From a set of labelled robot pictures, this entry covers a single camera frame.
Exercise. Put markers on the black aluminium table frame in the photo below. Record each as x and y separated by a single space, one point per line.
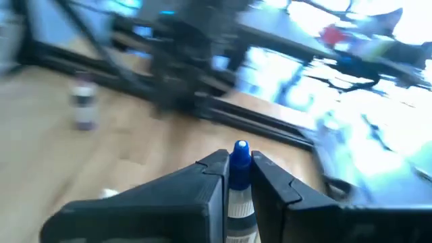
253 123

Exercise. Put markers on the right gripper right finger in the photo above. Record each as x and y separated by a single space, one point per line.
297 216

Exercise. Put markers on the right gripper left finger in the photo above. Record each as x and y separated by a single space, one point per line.
162 202

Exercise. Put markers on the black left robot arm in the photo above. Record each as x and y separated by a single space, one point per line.
189 60

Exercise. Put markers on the small blue-capped colouring bottle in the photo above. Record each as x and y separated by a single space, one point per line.
239 165

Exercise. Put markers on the grey desk top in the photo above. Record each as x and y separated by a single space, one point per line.
270 38

